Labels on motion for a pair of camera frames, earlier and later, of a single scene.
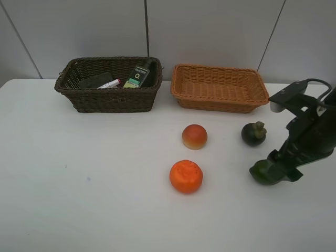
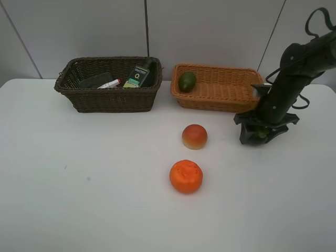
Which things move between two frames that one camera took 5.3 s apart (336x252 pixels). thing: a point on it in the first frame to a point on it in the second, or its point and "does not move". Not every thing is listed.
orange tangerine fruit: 186,176 does not move
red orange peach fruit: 194,136 does not move
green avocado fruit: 262,171 to 187,81
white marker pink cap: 110,83 does not move
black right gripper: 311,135 to 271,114
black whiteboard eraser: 94,81 does not move
